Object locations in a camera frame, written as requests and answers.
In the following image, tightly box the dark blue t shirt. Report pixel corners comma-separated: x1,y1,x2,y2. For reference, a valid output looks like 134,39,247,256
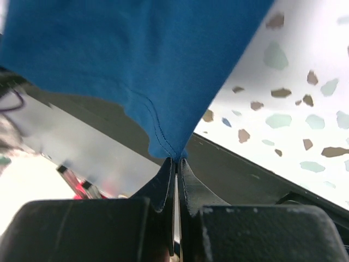
1,1,273,160

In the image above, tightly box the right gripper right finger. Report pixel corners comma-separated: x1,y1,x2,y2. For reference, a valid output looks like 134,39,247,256
178,159,348,261

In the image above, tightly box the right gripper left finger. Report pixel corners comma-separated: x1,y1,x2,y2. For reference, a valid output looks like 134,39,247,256
1,159,175,262

